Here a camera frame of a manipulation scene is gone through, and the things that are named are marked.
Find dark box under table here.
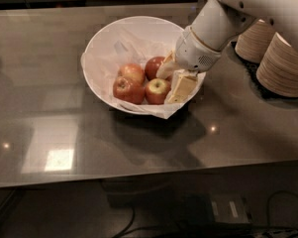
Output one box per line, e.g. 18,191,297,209
184,193,252,226

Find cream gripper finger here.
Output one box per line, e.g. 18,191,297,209
156,51,180,79
165,69,198,104

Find rear stack paper plates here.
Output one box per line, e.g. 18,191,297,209
235,20,275,63

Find black cable left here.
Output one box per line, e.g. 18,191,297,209
98,178,137,238

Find white bowl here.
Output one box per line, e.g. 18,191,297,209
81,16,184,119

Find white paper liner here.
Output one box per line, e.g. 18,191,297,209
81,28,206,119

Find red yellow apple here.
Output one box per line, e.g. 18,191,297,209
145,78,171,105

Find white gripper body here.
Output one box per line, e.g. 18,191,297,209
174,27,221,72

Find black cable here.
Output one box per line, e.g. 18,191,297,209
221,190,298,238
98,178,137,238

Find stack paper plates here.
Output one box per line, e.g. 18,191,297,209
256,33,298,97
235,20,275,63

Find black cable right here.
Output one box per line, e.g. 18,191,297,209
221,190,298,238

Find front stack paper plates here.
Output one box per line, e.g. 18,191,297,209
256,33,298,97

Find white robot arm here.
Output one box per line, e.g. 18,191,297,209
156,0,298,79

